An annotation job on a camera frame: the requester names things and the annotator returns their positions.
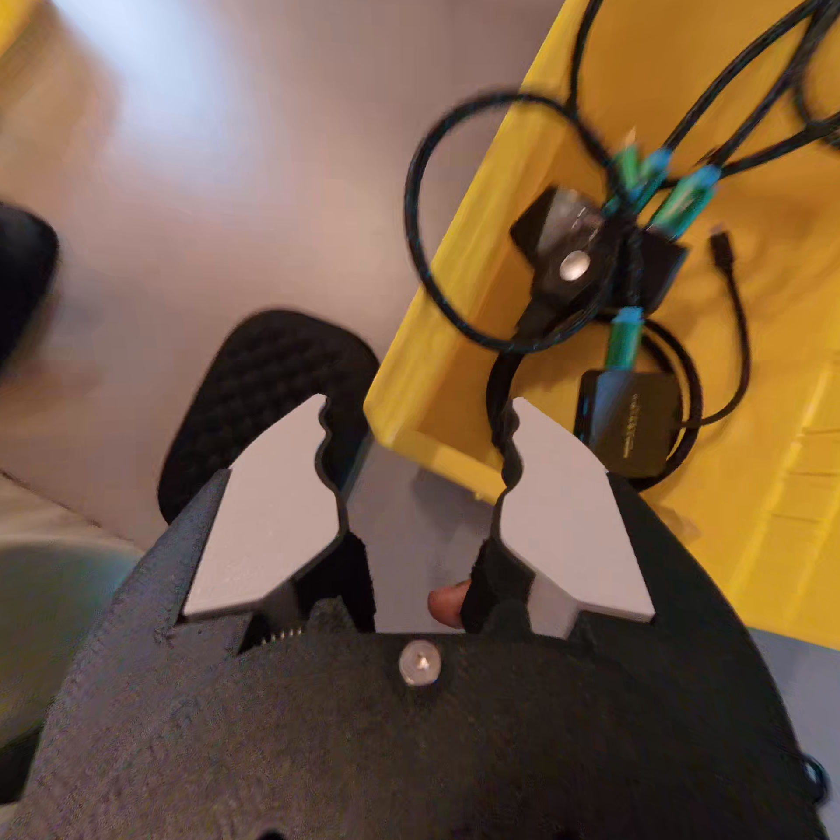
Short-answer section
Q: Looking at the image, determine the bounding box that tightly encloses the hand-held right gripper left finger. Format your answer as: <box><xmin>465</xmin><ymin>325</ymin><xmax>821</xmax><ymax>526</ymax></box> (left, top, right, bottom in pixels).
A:
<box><xmin>180</xmin><ymin>394</ymin><xmax>376</xmax><ymax>631</ymax></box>

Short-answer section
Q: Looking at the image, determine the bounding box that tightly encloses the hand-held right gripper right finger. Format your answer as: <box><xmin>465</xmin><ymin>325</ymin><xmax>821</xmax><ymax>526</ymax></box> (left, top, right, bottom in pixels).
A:
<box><xmin>462</xmin><ymin>397</ymin><xmax>657</xmax><ymax>637</ymax></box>

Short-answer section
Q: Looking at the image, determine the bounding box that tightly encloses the black hdmi hub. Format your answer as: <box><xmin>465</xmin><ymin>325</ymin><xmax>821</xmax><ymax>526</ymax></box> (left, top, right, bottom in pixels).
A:
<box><xmin>573</xmin><ymin>369</ymin><xmax>685</xmax><ymax>480</ymax></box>

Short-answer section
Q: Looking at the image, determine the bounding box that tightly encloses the black hdmi switch box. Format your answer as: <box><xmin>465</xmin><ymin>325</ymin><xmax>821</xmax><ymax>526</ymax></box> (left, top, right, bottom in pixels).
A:
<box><xmin>511</xmin><ymin>187</ymin><xmax>689</xmax><ymax>332</ymax></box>

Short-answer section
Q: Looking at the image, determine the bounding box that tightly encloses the black quilted pad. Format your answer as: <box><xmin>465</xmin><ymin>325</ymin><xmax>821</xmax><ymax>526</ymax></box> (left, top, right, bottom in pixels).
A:
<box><xmin>157</xmin><ymin>310</ymin><xmax>382</xmax><ymax>526</ymax></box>

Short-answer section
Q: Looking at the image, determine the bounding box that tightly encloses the short black usb cable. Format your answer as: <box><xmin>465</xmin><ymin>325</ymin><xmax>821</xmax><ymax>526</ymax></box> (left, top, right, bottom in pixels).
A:
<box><xmin>679</xmin><ymin>226</ymin><xmax>752</xmax><ymax>431</ymax></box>

